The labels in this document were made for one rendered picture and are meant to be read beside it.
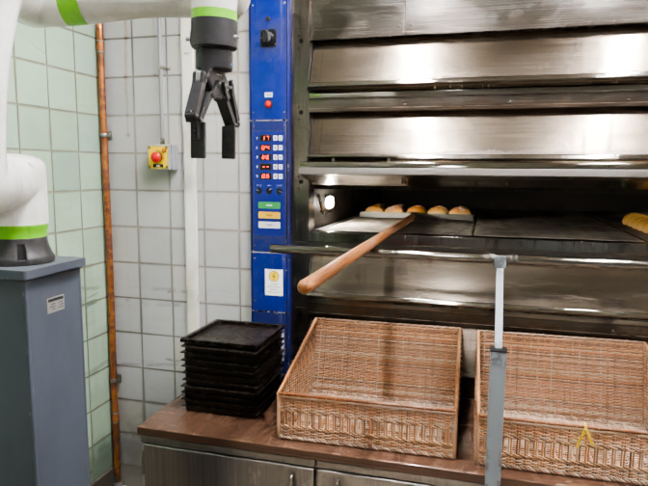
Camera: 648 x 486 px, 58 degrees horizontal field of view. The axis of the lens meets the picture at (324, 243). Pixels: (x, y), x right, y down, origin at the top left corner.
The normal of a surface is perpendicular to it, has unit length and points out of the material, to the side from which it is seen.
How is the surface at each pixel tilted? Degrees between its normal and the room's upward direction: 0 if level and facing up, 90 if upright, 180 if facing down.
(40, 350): 90
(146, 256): 90
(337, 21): 90
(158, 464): 90
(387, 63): 70
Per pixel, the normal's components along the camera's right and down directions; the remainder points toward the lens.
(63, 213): 0.96, 0.04
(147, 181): -0.26, 0.12
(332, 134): -0.25, -0.22
